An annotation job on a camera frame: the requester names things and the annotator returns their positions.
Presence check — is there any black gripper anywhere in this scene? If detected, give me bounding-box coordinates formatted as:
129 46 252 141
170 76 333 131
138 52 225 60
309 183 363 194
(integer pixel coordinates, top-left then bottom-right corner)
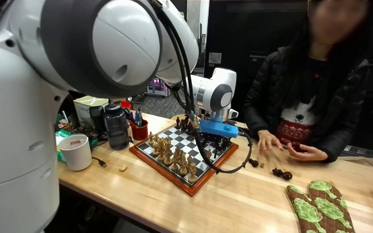
193 130 224 156

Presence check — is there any person left forearm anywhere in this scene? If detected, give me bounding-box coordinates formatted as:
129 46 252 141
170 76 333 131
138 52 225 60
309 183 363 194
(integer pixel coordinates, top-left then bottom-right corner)
320 115 369 164

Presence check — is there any person right forearm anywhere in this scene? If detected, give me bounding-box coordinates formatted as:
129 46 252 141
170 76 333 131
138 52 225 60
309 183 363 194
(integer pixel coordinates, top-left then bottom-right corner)
242 91 278 138

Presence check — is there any person right hand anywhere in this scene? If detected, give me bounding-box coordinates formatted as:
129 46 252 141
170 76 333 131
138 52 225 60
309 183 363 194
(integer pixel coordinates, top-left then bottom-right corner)
256 128 285 157

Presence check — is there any person left hand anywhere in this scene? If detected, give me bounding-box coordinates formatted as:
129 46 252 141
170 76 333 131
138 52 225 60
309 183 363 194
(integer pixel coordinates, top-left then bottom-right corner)
286 142 329 163

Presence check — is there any wooden framed chessboard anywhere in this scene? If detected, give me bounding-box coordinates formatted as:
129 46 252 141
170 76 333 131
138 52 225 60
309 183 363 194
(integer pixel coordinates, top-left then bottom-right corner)
128 121 241 197

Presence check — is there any yellow wooden queen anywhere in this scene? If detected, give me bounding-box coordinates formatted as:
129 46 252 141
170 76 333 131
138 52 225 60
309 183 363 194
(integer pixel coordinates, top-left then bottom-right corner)
168 148 179 168

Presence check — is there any yellow wooden king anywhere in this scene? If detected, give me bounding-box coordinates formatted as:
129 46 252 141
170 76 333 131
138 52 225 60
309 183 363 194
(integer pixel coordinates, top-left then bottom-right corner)
163 143 173 163

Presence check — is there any red pen cup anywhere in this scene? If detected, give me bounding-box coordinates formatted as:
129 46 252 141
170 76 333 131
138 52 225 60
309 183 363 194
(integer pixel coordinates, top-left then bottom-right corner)
128 117 150 141

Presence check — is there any green patterned oven mitt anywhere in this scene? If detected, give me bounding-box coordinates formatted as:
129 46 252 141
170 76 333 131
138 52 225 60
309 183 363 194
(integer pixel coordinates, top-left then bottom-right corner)
307 179 357 233
286 183 326 233

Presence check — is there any white Chemex filter box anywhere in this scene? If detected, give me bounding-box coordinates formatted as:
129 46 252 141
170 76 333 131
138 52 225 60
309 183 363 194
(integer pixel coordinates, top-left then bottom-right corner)
72 94 110 126

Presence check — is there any person in black jacket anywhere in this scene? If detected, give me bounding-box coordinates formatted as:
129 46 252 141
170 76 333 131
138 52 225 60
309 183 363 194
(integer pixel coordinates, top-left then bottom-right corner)
242 0 373 164

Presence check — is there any green wet wipes pack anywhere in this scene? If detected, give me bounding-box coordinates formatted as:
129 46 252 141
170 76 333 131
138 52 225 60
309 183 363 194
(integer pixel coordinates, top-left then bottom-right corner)
54 128 74 163

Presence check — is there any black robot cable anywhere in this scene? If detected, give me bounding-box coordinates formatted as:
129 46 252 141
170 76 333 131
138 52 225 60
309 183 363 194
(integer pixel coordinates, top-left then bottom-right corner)
149 0 255 174

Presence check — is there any thin black table cable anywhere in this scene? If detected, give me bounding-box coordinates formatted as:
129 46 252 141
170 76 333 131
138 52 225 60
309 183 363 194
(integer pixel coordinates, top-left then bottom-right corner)
92 155 107 168

